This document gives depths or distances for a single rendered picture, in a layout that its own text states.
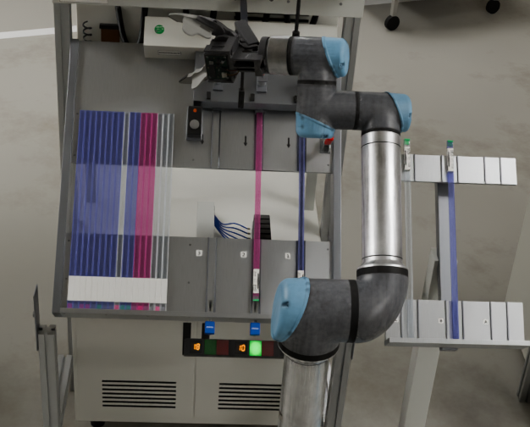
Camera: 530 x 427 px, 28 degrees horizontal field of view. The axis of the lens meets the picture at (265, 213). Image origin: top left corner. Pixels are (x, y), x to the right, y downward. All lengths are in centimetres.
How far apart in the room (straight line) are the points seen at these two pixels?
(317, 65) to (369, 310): 47
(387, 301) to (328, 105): 39
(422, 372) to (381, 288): 103
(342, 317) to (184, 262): 80
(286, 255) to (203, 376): 63
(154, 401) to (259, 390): 31
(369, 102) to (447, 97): 342
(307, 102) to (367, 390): 167
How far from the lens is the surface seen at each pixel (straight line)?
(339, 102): 203
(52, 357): 272
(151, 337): 304
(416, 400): 300
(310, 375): 199
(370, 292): 192
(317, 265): 264
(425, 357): 290
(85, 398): 321
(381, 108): 204
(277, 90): 270
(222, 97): 268
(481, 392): 361
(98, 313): 259
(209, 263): 262
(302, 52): 203
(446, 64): 581
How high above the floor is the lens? 233
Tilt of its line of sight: 33 degrees down
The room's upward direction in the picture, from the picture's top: 4 degrees clockwise
